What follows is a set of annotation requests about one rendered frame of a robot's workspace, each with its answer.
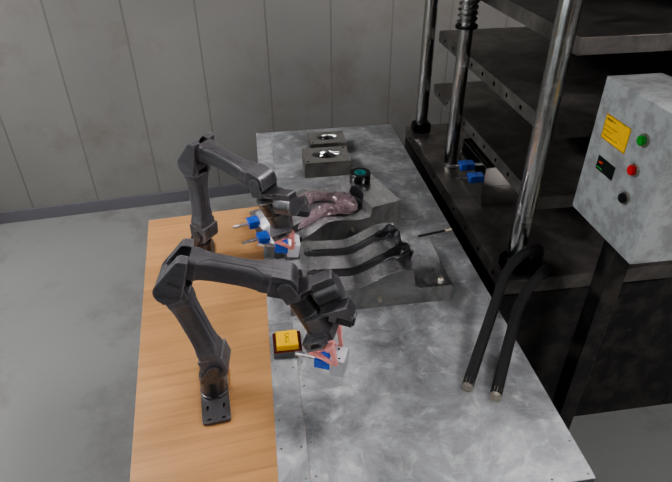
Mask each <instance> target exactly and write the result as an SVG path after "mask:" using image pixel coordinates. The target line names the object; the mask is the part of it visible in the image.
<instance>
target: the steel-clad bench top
mask: <svg viewBox="0 0 672 482"><path fill-rule="evenodd" d="M330 131H343V134H344V137H345V139H346V142H347V151H348V154H349V156H350V159H351V170H352V169H354V168H366V169H368V170H370V172H371V174H372V175H373V176H374V177H375V178H376V179H378V180H379V181H380V182H381V183H382V184H383V185H384V186H385V187H387V188H388V189H389V190H390V191H391V192H392V193H393V194H394V195H396V196H397V197H398V198H399V199H400V200H401V203H400V218H399V225H397V226H396V227H397V229H398V230H399V231H400V236H401V240H404V239H415V238H426V237H429V239H430V241H431V243H432V245H433V247H434V249H435V251H436V253H437V255H438V257H439V259H440V261H441V263H442V265H443V267H444V269H445V271H446V272H447V274H448V276H449V278H450V280H451V282H452V284H453V286H452V293H451V299H450V300H441V301H431V302H421V303H412V304H402V305H393V306H383V307H374V308H364V309H356V312H357V316H356V321H355V325H354V326H352V327H351V328H350V327H346V326H342V339H343V347H346V348H349V353H348V366H347V369H346V372H345V375H344V378H341V377H336V376H331V375H329V370H326V369H321V368H316V367H314V359H310V358H305V357H300V356H297V358H296V357H287V358H278V359H274V352H273V338H272V334H274V333H276V332H278V331H287V330H297V331H300V334H301V342H302V343H303V340H304V338H305V336H306V333H307V331H306V330H305V328H304V327H303V325H302V324H301V322H300V321H299V319H298V318H297V316H291V311H290V306H289V305H286V304H285V302H284V301H283V300H282V299H278V298H273V297H267V311H268V326H269V342H270V357H271V373H272V388H273V404H274V419H275V435H276V450H277V466H278V481H279V482H577V481H584V480H590V479H596V477H595V475H594V474H593V472H592V470H591V468H590V467H589V465H588V463H587V462H586V460H585V458H584V456H583V455H582V453H581V451H580V449H579V448H578V446H577V444H576V443H575V441H574V439H573V437H572V436H571V434H570V432H569V430H568V429H567V427H566V425H565V424H564V422H563V420H562V418H561V417H560V415H559V413H558V411H557V410H556V408H555V406H554V405H553V403H552V401H551V399H550V398H549V396H548V394H547V393H546V391H545V389H544V387H543V386H542V384H541V382H540V380H539V379H538V377H537V375H536V374H535V372H534V370H533V368H532V367H531V365H530V363H529V361H528V360H527V358H526V356H525V355H524V353H523V351H522V349H521V348H520V346H519V344H518V342H517V341H516V340H515V344H514V349H513V353H512V357H511V361H510V365H509V369H508V373H507V377H506V381H505V386H504V390H503V394H502V397H501V401H500V402H495V401H492V400H491V399H490V398H489V395H490V390H491V386H492V383H493V379H494V375H495V371H496V367H497V363H498V360H499V356H500V352H501V348H502V344H503V340H504V337H505V333H506V329H507V324H506V322H505V320H504V318H503V317H502V315H501V313H500V311H498V314H497V317H496V320H495V323H494V326H493V329H492V332H491V335H490V338H489V341H488V344H487V347H486V350H485V353H484V356H483V360H482V363H481V366H480V369H479V372H478V375H477V378H476V381H475V384H474V387H473V390H472V392H466V391H464V390H462V388H461V385H462V382H463V379H464V376H465V373H466V370H467V367H468V364H469V361H470V358H471V356H472V353H473V350H474V347H475V344H476V341H477V338H478V335H479V332H480V329H481V327H482V324H483V321H484V318H485V315H486V312H487V309H488V306H489V303H490V300H491V296H490V294H489V292H488V291H487V289H486V287H485V286H484V284H483V282H482V280H481V279H480V277H479V275H478V273H477V272H476V270H475V268H474V267H473V265H472V263H471V261H470V260H469V258H468V256H467V254H466V253H465V251H464V249H463V248H462V246H461V244H460V242H459V241H458V239H457V237H456V236H455V234H454V232H453V230H450V231H445V232H441V233H436V234H432V235H427V236H422V237H418V235H421V234H426V233H431V232H435V231H440V230H444V229H449V228H451V227H450V225H449V223H448V222H447V220H446V218H445V217H444V215H443V213H442V211H441V210H440V208H439V206H438V204H437V203H436V201H435V199H434V198H433V196H432V194H431V192H430V191H429V189H428V187H427V185H426V184H425V182H424V180H423V179H422V177H421V175H420V173H419V172H418V170H417V168H416V167H415V165H414V163H413V161H412V160H411V158H410V156H409V154H408V153H407V151H406V149H405V148H404V146H403V144H402V142H401V141H400V139H399V137H398V135H397V134H396V132H395V130H394V129H393V127H392V125H391V124H388V125H372V126H357V127H342V128H327V129H311V130H296V131H281V132H266V133H256V140H257V155H258V164H259V163H262V164H263V165H265V166H267V167H269V168H271V169H272V170H274V172H275V174H276V178H277V185H278V187H282V188H283V189H292V190H295V191H297V190H299V189H303V188H330V187H334V186H339V184H340V179H341V176H345V175H340V176H327V177H314V178H305V173H304V169H303V164H302V149H306V148H309V147H308V138H307V133H315V132H330ZM270 134H271V135H270ZM271 142H272V144H271ZM272 151H273V152H272ZM273 159H274V161H273ZM274 168H275V169H274ZM292 321H293V324H292ZM297 364H298V366H297ZM298 373H299V375H298ZM299 381H300V384H299ZM300 390H301V392H300ZM301 398H302V401H301ZM302 407H303V409H302ZM303 415H304V418H303ZM304 424H305V426H304ZM305 432H306V435H305ZM306 441H307V444H306ZM307 449H308V452H307ZM308 458H309V461H308ZM309 466H310V469H309ZM310 475H311V478H310Z"/></svg>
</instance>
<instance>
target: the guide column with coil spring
mask: <svg viewBox="0 0 672 482"><path fill-rule="evenodd" d="M476 1H477V0H462V3H471V2H476ZM476 5H477V4H475V5H462V7H461V8H462V9H471V8H476ZM475 12H476V10H474V11H461V14H462V15H469V14H475ZM473 19H475V16H473V17H460V20H463V21H467V20H473ZM460 25H461V26H473V25H474V22H471V23H460ZM472 36H473V30H459V34H458V42H457V51H456V60H455V68H454V77H453V86H452V95H451V103H450V112H449V121H448V130H447V138H446V147H445V156H444V165H443V167H444V168H446V169H455V168H447V165H456V160H457V152H458V144H459V137H460V129H461V118H462V113H463V106H464V98H465V90H466V82H467V74H468V63H469V56H470V51H471V43H472Z"/></svg>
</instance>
